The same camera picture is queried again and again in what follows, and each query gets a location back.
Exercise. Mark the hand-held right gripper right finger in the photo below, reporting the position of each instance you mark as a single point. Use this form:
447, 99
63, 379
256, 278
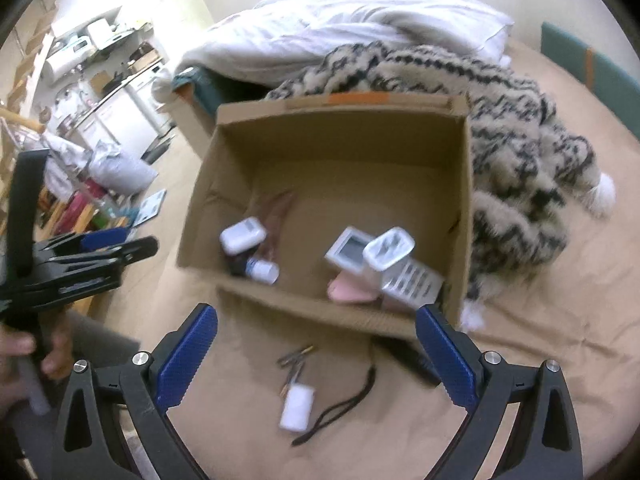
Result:
447, 360

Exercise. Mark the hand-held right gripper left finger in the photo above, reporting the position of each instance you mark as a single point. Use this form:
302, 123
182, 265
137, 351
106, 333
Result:
187, 355

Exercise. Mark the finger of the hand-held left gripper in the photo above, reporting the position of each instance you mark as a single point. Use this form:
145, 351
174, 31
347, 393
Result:
137, 251
105, 239

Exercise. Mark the silver calculator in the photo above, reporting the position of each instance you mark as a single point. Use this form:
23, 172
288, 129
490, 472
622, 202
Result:
415, 285

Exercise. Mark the small dark bottle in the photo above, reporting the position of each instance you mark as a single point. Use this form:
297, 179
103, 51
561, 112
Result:
239, 265

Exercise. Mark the white earbuds case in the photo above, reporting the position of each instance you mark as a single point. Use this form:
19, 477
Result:
242, 235

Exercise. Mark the white digital display device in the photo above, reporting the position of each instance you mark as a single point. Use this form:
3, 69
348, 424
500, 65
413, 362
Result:
346, 252

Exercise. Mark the cardboard box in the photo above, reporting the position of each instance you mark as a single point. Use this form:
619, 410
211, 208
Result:
350, 185

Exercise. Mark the person's left hand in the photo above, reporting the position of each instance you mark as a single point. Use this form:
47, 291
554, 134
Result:
57, 350

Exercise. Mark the pile of colourful items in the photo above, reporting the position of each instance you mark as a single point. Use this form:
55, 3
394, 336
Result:
85, 212

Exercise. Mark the blue white paper packet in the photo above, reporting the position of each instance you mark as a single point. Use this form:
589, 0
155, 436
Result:
150, 208

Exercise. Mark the person's grey pants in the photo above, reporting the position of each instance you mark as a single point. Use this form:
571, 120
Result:
100, 335

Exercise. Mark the grey plastic bag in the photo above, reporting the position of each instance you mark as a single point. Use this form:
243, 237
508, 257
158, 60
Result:
122, 170

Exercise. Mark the dark floor mat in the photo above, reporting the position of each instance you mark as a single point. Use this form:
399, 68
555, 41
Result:
159, 149

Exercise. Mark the small white pill bottle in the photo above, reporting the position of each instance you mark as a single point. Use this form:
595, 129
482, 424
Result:
264, 271

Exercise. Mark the pink soft object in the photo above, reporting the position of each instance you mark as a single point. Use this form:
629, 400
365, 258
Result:
350, 292

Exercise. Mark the small white device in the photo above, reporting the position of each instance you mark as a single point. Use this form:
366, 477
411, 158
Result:
296, 407

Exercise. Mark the white cabinet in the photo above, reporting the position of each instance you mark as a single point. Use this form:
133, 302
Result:
145, 105

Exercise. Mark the wooden chair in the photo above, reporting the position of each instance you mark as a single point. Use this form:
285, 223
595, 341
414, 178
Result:
22, 121

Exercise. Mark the green padded bed panel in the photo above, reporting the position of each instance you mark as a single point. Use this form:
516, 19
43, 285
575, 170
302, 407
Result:
210, 87
600, 75

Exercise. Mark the cluttered kitchen shelf rack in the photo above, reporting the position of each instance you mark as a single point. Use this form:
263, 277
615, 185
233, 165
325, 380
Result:
95, 45

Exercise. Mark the black cream patterned fleece blanket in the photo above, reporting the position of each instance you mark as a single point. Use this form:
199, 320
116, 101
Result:
510, 160

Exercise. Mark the white duvet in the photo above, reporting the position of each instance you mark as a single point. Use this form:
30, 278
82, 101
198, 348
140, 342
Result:
325, 35

